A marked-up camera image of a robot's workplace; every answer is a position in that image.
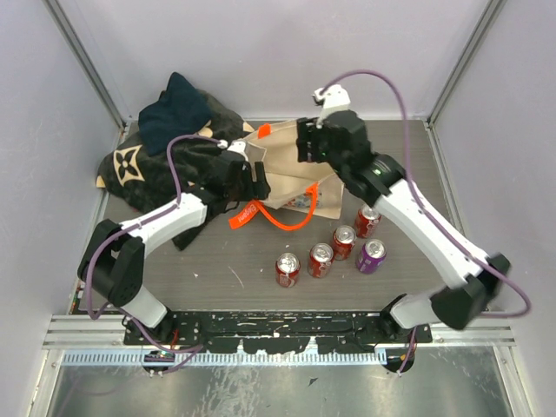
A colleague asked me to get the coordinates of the beige canvas tote bag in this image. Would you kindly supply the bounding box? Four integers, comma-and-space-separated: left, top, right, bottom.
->
228, 120, 344, 231

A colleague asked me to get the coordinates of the red cola can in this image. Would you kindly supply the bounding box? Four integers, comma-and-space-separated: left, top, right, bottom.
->
354, 204, 381, 238
332, 225, 356, 261
275, 252, 301, 288
308, 243, 334, 278

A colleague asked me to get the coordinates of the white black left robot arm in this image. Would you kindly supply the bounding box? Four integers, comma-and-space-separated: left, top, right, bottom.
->
77, 151, 270, 344

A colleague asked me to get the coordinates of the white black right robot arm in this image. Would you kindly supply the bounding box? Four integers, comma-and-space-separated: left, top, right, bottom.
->
296, 110, 510, 342

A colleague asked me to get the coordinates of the navy blue cloth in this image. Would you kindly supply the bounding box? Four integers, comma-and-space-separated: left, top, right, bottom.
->
138, 72, 212, 156

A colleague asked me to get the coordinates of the dark floral plush blanket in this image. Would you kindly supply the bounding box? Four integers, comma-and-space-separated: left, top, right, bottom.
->
96, 89, 254, 214

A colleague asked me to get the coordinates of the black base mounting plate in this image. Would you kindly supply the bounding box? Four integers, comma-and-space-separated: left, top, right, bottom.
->
149, 311, 433, 354

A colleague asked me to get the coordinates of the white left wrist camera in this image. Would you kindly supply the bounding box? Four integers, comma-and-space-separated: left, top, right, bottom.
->
217, 139, 248, 162

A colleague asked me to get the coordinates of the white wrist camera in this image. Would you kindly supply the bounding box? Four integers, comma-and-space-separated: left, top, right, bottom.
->
217, 139, 248, 162
313, 84, 351, 127

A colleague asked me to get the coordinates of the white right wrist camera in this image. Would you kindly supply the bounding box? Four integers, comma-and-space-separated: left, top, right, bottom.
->
313, 84, 351, 127

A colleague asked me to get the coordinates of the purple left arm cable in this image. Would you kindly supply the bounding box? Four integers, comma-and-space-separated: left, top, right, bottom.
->
84, 134, 227, 375

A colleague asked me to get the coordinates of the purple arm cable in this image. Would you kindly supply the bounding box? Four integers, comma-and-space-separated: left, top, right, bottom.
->
314, 69, 532, 374
84, 134, 227, 375

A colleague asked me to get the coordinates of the aluminium cable duct rail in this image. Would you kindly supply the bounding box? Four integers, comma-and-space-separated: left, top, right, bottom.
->
62, 349, 387, 367

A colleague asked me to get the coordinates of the right aluminium frame post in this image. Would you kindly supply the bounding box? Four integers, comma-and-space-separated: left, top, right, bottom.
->
427, 0, 507, 127

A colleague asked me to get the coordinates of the aluminium frame post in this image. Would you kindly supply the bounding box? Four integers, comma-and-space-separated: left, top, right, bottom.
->
427, 0, 507, 127
43, 1, 129, 129

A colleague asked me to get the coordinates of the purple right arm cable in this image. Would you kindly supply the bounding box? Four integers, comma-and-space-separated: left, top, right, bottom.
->
314, 69, 532, 374

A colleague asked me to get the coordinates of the left aluminium frame post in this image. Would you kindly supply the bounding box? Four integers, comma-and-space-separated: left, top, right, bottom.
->
43, 1, 129, 129

